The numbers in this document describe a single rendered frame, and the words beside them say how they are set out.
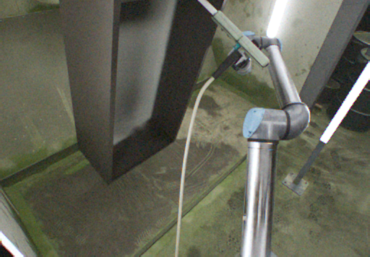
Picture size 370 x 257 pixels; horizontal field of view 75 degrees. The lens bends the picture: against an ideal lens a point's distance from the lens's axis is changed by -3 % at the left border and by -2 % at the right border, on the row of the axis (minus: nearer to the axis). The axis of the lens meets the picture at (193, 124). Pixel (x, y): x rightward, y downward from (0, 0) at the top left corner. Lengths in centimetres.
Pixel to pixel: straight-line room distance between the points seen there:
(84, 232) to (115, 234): 22
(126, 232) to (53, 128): 106
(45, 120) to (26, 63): 48
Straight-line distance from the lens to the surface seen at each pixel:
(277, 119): 93
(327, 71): 283
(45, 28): 246
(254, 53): 105
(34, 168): 239
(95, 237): 200
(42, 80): 236
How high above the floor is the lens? 184
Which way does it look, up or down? 41 degrees down
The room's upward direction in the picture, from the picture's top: 9 degrees clockwise
